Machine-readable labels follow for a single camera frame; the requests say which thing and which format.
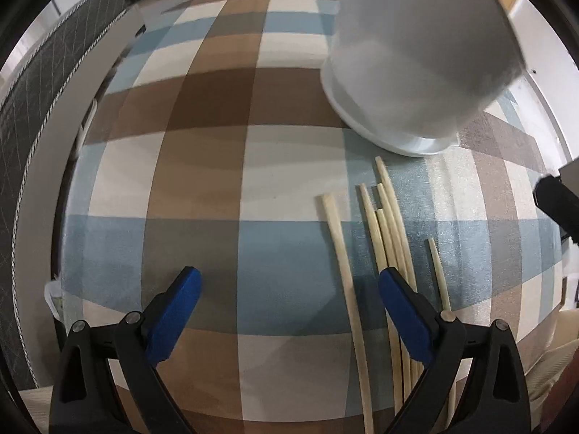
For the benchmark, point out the white grey utensil holder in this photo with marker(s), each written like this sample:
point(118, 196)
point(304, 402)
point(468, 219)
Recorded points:
point(416, 54)

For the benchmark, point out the grey bed frame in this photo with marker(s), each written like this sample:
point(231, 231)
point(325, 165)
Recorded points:
point(54, 153)

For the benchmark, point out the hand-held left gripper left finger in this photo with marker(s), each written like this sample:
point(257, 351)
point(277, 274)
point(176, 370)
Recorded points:
point(176, 312)

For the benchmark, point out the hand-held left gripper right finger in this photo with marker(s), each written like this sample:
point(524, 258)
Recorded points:
point(402, 312)

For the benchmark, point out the pile of wooden chopsticks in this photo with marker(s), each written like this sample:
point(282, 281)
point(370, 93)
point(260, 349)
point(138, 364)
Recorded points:
point(339, 244)

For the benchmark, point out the beige ribbed cloth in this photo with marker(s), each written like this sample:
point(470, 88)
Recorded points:
point(552, 361)

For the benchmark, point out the checkered tablecloth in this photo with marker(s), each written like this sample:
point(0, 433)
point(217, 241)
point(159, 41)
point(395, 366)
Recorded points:
point(203, 167)

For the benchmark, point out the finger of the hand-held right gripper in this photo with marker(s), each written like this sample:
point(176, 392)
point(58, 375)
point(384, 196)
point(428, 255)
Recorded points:
point(558, 203)

